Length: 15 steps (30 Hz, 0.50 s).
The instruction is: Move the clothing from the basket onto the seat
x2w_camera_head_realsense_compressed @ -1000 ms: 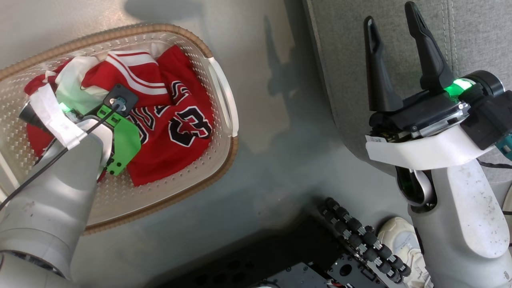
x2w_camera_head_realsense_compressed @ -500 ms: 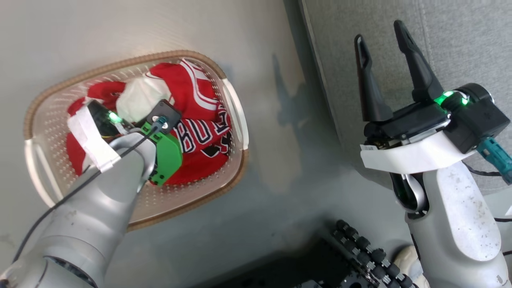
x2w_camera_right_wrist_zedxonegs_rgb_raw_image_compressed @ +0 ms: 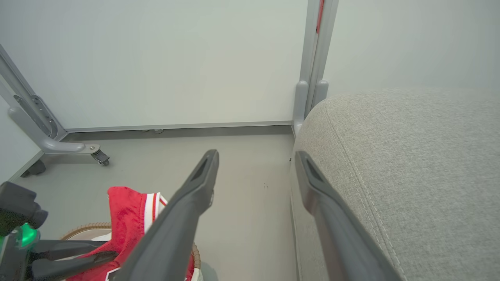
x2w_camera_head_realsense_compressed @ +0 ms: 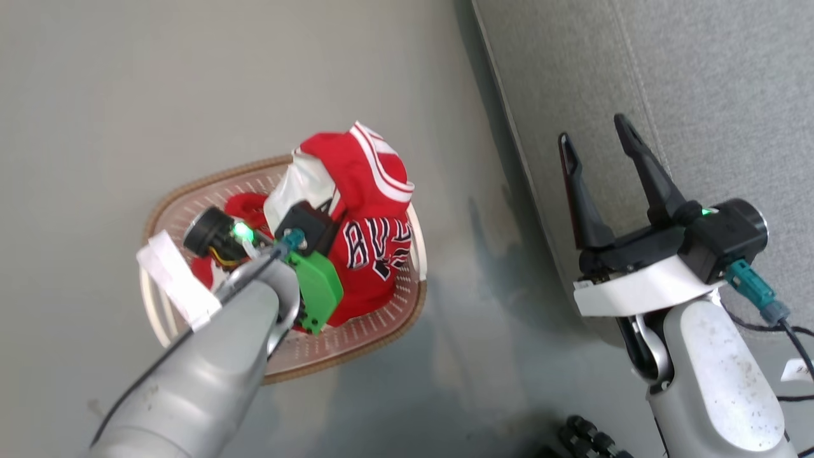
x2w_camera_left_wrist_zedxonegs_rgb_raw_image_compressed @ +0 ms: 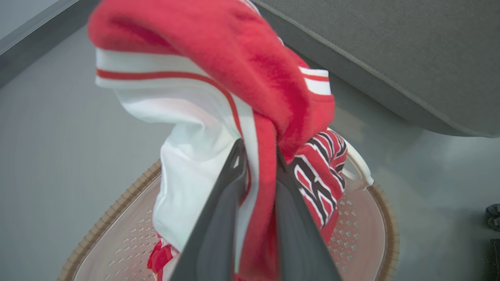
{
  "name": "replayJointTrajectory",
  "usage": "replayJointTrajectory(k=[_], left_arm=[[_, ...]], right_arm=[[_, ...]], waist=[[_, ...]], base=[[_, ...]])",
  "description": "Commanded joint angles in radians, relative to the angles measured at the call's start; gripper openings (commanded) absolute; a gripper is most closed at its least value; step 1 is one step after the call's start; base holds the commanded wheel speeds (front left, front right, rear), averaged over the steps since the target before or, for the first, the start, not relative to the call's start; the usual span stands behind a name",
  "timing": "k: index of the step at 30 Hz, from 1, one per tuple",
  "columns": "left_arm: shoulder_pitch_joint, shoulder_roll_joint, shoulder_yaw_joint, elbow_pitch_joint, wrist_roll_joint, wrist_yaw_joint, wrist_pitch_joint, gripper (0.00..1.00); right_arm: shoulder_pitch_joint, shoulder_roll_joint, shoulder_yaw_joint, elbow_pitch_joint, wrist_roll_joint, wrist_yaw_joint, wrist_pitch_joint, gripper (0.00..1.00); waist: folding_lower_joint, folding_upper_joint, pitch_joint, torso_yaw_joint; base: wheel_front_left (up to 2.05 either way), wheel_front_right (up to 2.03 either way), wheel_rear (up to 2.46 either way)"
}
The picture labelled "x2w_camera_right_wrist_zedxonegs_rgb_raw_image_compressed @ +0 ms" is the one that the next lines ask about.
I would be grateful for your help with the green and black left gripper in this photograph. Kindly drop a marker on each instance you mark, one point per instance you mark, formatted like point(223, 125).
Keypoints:
point(13, 257)

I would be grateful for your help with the white partition panel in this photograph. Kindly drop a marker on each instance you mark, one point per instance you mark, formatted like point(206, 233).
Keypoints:
point(164, 62)

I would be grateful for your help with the white basket with brown rim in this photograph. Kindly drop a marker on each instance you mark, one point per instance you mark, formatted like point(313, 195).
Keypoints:
point(89, 231)

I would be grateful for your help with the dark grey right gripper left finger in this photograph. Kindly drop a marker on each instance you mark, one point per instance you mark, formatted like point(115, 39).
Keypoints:
point(172, 230)

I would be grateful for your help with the red and white jersey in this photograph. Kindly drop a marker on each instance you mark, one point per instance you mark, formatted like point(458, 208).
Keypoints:
point(129, 218)

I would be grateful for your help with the grey fabric sofa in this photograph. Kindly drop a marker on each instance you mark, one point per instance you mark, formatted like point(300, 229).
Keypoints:
point(410, 175)

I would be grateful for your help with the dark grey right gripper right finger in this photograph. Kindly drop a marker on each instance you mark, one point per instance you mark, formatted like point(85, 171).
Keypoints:
point(343, 242)

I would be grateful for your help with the black caster wheel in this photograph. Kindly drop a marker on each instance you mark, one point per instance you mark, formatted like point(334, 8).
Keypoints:
point(35, 168)
point(100, 157)

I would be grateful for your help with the black left wrist camera unit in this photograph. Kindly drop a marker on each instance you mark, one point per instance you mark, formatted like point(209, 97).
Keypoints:
point(17, 205)

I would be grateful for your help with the thin red strip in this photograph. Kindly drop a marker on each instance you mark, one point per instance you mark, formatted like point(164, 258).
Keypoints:
point(320, 15)

